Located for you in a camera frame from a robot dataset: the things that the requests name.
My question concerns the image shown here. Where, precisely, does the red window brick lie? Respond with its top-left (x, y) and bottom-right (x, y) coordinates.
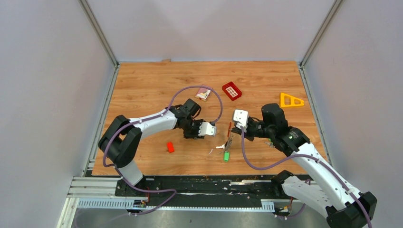
top-left (222, 81), bottom-right (242, 101)

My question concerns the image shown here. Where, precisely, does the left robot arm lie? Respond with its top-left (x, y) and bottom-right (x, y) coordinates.
top-left (98, 99), bottom-right (216, 196)

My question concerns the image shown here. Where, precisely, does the red rectangular block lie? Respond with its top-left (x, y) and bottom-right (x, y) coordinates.
top-left (167, 142), bottom-right (175, 153)

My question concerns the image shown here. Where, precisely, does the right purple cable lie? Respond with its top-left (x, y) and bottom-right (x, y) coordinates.
top-left (240, 127), bottom-right (374, 228)

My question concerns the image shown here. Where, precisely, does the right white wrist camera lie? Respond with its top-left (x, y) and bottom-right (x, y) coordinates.
top-left (232, 109), bottom-right (249, 130)

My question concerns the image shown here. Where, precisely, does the yellow triangular brick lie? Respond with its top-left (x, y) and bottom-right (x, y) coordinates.
top-left (280, 92), bottom-right (305, 108)

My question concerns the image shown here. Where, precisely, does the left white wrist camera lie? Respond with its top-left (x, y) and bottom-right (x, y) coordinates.
top-left (198, 122), bottom-right (217, 136)

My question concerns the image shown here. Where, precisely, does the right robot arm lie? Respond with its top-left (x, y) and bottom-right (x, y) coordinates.
top-left (231, 103), bottom-right (377, 228)

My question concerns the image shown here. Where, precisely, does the playing card box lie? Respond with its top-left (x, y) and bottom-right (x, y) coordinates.
top-left (195, 88), bottom-right (211, 102)

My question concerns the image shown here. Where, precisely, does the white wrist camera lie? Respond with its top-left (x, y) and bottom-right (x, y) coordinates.
top-left (232, 109), bottom-right (249, 130)
top-left (198, 122), bottom-right (217, 136)

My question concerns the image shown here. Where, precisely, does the white slotted cable duct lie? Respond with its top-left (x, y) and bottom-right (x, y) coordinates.
top-left (77, 198), bottom-right (276, 213)

